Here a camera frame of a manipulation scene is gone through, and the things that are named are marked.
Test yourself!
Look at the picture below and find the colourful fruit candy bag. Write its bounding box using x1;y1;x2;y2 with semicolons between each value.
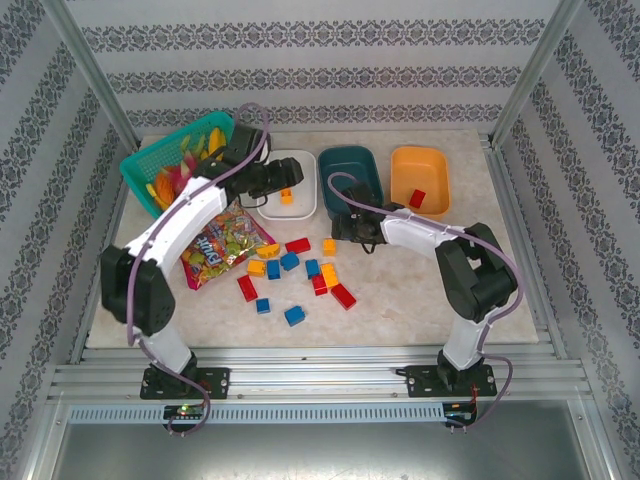
180;200;277;293

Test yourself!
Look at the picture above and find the slotted grey cable duct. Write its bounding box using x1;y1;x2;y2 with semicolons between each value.
67;403;446;425

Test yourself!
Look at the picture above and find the white plastic bin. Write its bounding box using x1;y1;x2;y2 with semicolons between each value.
256;148;319;222

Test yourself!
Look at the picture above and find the right controller board with LED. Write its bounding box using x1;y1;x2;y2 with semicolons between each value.
444;402;479;426

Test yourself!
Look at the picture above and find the orange toy fruit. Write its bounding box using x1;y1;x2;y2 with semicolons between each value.
154;168;176;201

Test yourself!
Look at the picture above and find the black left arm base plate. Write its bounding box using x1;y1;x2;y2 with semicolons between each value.
139;367;231;401

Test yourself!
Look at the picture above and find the left controller board with LED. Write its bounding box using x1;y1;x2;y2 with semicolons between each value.
164;404;209;420

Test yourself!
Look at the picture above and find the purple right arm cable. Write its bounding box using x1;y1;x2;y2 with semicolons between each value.
325;171;525;436

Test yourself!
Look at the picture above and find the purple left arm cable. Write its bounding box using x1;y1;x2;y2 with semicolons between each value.
126;102;274;437

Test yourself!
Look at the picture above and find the dark teal plastic bin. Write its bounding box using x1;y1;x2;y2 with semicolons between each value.
317;145;385;221

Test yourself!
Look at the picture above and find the aluminium side rail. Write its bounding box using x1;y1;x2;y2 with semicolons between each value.
479;132;569;361
68;139;144;365

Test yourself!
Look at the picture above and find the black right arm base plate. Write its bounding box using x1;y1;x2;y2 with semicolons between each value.
403;364;496;399

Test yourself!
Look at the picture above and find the controller board with led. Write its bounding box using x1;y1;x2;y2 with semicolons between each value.
164;404;209;420
444;402;479;426

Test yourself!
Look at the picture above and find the aluminium frame post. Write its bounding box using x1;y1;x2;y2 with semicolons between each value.
39;0;144;151
488;0;585;147

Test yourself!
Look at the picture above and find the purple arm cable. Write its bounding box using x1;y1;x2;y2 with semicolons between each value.
325;171;525;436
126;102;274;437

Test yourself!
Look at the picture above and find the teal plastic mesh basket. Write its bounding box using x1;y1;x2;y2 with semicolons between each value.
118;110;236;220

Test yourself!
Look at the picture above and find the horizontal aluminium mounting rail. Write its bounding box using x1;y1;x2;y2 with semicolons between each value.
47;344;596;405

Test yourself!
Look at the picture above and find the orange plastic bin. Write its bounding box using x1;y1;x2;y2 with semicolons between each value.
390;145;452;221

